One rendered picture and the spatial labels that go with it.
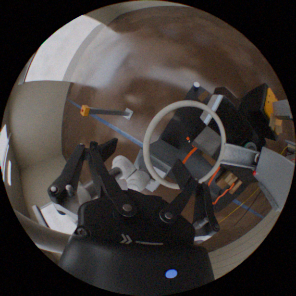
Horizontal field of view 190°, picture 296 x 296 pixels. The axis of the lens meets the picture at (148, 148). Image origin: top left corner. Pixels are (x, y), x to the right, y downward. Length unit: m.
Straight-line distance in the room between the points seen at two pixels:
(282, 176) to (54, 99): 6.67
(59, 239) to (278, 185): 0.79
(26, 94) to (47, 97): 1.51
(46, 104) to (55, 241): 6.01
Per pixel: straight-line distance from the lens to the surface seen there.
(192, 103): 0.48
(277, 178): 0.68
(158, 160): 1.02
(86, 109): 1.33
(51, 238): 0.22
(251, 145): 1.04
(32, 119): 6.25
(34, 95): 6.02
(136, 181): 0.83
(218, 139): 0.93
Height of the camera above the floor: 1.72
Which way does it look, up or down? 63 degrees down
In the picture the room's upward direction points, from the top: 119 degrees counter-clockwise
